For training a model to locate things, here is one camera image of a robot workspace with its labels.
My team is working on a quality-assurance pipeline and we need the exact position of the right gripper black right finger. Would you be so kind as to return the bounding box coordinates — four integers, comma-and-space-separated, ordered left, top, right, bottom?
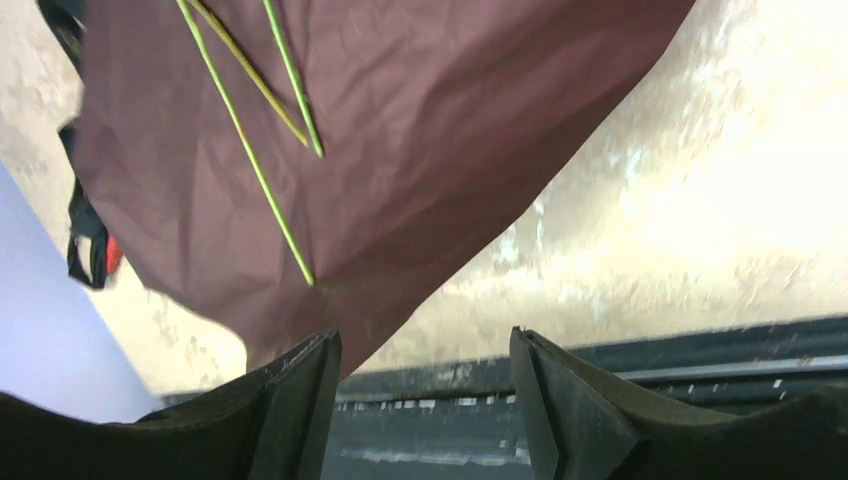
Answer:
510, 328, 847, 479

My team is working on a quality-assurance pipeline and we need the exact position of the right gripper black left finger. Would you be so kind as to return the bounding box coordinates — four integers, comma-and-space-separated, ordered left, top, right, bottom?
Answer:
1, 330, 342, 479

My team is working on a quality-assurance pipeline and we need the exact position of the dark red wrapping paper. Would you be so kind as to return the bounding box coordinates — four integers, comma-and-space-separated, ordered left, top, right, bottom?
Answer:
73, 1, 692, 374

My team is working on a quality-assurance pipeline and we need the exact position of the peach fake rose stem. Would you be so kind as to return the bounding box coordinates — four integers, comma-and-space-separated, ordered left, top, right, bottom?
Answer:
176, 1, 315, 286

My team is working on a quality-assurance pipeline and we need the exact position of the pink fake rose stem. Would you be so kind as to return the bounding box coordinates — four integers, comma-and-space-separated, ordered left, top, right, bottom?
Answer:
263, 0, 325, 158

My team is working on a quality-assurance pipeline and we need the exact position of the yellow fake flower stem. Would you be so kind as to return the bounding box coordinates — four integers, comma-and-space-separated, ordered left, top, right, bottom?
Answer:
188, 0, 309, 146

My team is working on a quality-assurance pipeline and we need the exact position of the black lanyard strap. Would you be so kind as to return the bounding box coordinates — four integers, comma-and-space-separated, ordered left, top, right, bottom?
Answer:
36, 0, 124, 291

